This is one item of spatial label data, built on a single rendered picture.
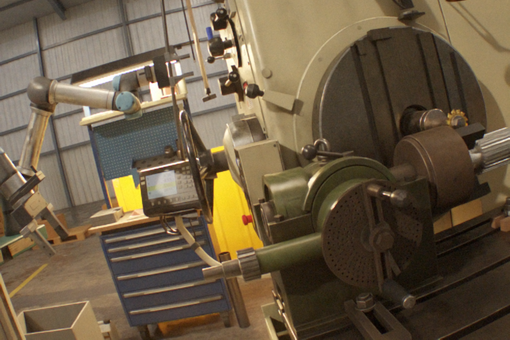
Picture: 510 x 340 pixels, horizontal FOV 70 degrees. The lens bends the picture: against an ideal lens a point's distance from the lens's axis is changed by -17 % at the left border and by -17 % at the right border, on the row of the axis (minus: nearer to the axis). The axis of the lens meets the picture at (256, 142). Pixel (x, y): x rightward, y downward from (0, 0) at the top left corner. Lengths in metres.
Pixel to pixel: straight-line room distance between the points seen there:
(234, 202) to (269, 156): 2.95
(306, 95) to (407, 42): 0.33
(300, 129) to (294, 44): 0.24
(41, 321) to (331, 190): 2.46
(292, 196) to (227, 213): 3.25
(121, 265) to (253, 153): 2.10
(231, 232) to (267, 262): 3.37
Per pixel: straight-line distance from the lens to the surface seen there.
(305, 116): 1.17
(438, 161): 0.89
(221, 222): 4.04
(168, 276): 3.00
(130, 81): 1.73
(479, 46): 1.51
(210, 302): 3.04
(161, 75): 1.72
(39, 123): 1.82
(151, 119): 3.33
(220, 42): 1.46
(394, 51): 1.19
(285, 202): 0.78
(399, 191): 0.58
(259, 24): 1.21
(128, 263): 3.02
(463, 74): 1.32
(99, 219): 3.05
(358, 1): 1.31
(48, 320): 2.94
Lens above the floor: 1.41
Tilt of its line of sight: 3 degrees down
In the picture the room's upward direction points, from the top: 13 degrees counter-clockwise
